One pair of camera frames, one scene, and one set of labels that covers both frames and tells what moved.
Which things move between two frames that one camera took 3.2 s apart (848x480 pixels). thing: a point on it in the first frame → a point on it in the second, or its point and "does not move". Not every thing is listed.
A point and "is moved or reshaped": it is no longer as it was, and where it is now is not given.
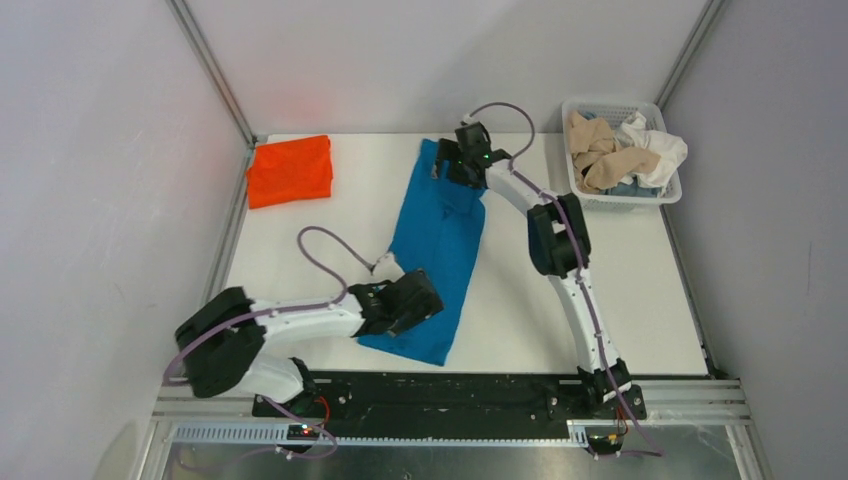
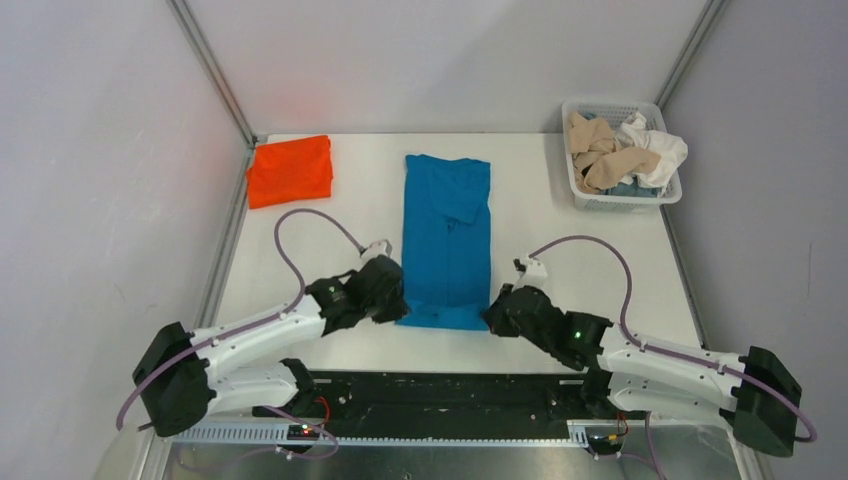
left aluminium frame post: (214, 71) does not move
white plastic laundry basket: (656, 122) does not move
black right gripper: (449, 149) → (495, 316)
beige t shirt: (592, 145) does not move
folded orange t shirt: (289, 171) does not move
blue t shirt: (438, 233) is moved or reshaped
